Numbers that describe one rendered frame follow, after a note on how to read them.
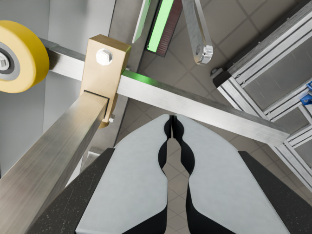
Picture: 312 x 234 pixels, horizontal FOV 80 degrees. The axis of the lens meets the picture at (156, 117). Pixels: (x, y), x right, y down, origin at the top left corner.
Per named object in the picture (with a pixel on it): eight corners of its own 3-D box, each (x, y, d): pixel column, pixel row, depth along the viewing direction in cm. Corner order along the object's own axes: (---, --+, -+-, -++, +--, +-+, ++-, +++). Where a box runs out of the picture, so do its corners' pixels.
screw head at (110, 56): (114, 51, 24) (112, 53, 23) (111, 67, 25) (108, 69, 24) (98, 45, 24) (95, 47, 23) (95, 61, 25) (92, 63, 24)
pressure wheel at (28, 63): (50, 6, 28) (-13, 5, 18) (84, 55, 31) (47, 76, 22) (14, 34, 30) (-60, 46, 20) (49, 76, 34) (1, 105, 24)
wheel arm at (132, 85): (279, 121, 34) (293, 135, 30) (267, 135, 35) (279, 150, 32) (29, 31, 28) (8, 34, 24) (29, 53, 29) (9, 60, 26)
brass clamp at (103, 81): (135, 46, 28) (130, 53, 24) (115, 118, 35) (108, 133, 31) (95, 31, 28) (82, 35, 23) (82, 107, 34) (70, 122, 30)
